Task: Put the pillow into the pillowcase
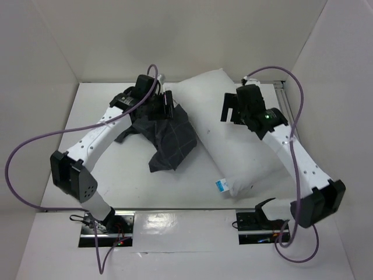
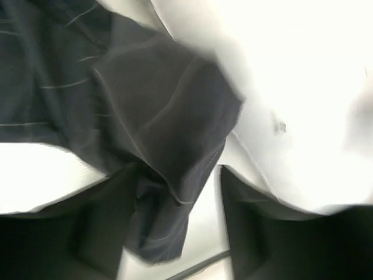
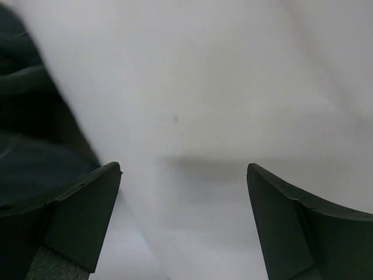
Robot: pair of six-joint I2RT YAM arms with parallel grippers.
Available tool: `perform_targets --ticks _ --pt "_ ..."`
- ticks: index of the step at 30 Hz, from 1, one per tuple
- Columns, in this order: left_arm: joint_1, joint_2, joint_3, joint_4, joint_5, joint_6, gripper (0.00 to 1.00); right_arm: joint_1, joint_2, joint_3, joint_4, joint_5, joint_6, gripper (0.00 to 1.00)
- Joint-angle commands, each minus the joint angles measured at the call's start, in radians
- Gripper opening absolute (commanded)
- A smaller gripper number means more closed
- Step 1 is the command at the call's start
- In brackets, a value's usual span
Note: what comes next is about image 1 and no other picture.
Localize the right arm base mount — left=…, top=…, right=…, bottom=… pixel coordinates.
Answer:
left=231, top=212, right=284, bottom=245

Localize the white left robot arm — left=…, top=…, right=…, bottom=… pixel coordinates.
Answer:
left=50, top=74, right=174, bottom=233

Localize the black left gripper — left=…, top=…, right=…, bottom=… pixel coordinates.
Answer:
left=144, top=90, right=177, bottom=121

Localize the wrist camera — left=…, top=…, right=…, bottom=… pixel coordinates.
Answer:
left=157, top=73, right=166, bottom=87
left=241, top=76, right=261, bottom=87

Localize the aluminium frame rail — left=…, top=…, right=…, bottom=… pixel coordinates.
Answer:
left=273, top=80, right=294, bottom=125

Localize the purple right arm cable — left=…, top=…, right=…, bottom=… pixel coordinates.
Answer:
left=247, top=65, right=319, bottom=264

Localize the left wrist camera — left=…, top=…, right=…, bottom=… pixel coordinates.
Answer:
left=157, top=73, right=166, bottom=87

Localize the dark grey checked pillowcase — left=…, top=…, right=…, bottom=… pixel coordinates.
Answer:
left=115, top=104, right=197, bottom=173

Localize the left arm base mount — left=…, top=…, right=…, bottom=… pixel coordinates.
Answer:
left=69, top=211, right=135, bottom=248

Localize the white pillow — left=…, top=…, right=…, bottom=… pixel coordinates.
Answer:
left=171, top=69, right=295, bottom=198

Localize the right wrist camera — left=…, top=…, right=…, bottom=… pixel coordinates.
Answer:
left=241, top=76, right=261, bottom=87

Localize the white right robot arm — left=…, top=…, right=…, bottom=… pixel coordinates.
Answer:
left=220, top=84, right=346, bottom=228

